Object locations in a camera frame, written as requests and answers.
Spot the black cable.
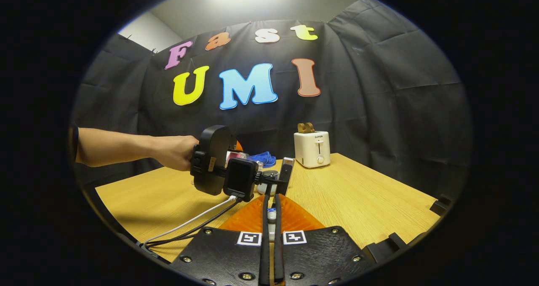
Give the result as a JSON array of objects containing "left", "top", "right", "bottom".
[{"left": 143, "top": 198, "right": 245, "bottom": 249}]

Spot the black backdrop cloth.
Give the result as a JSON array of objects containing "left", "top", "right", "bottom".
[{"left": 69, "top": 0, "right": 472, "bottom": 202}]

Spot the clear water bottle pink label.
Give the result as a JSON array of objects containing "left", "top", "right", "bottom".
[{"left": 227, "top": 150, "right": 265, "bottom": 171}]

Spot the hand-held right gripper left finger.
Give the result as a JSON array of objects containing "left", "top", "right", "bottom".
[{"left": 168, "top": 193, "right": 271, "bottom": 286}]

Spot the dark block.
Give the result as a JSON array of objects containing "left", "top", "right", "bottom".
[{"left": 430, "top": 197, "right": 452, "bottom": 216}]

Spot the white toaster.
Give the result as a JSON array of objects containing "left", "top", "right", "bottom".
[{"left": 294, "top": 131, "right": 331, "bottom": 169}]

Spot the white cable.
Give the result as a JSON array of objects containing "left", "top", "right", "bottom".
[{"left": 145, "top": 195, "right": 237, "bottom": 245}]

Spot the blue towel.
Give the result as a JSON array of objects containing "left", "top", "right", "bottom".
[{"left": 246, "top": 151, "right": 277, "bottom": 168}]

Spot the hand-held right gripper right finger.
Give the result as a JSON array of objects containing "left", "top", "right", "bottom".
[{"left": 274, "top": 193, "right": 377, "bottom": 286}]

